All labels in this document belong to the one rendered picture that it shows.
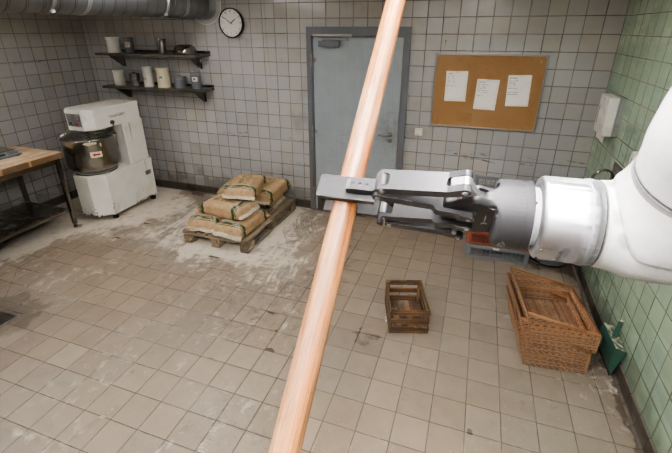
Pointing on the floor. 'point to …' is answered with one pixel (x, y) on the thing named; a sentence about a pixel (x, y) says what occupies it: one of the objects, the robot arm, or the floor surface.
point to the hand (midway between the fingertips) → (349, 195)
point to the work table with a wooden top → (35, 212)
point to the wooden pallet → (251, 231)
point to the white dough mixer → (108, 156)
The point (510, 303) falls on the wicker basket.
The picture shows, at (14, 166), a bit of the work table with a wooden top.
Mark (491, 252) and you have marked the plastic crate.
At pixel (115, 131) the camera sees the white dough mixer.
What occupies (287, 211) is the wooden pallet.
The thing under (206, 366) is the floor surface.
